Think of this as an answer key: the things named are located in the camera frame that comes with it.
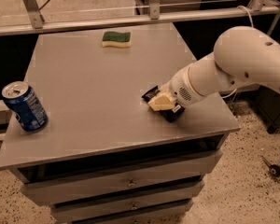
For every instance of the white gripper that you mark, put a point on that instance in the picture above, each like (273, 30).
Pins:
(179, 88)

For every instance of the black rxbar chocolate wrapper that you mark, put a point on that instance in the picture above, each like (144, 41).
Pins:
(170, 115)

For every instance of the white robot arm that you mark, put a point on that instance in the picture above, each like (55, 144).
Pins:
(242, 56)

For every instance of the green yellow sponge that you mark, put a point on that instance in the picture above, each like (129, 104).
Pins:
(116, 39)

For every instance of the grey drawer cabinet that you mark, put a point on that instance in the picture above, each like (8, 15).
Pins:
(105, 157)

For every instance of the dark rolling cabinet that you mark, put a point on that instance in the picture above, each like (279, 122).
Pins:
(268, 104)

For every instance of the black caster wheel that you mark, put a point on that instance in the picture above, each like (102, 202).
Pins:
(274, 169)

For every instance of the blue soda can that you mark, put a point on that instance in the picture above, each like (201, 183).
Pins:
(22, 100)

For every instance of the metal railing frame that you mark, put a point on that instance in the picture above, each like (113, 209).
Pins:
(21, 17)

